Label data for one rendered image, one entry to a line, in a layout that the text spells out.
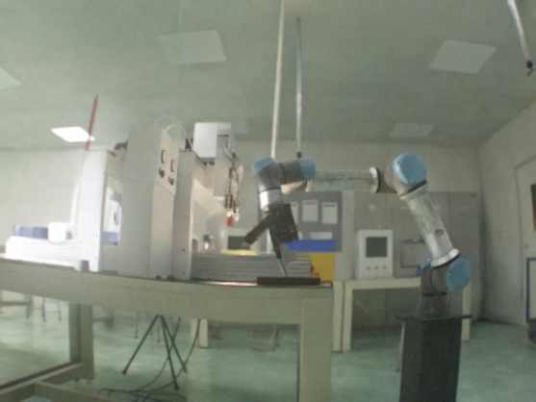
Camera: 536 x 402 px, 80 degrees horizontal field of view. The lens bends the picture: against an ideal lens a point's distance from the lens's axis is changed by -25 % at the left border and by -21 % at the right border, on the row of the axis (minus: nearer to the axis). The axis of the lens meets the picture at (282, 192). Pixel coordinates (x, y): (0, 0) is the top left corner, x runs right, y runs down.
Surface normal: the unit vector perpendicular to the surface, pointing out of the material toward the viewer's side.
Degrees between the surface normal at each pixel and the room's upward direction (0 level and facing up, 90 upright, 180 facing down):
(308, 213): 90
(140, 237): 90
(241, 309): 90
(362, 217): 90
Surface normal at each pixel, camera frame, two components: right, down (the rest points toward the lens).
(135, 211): -0.04, -0.21
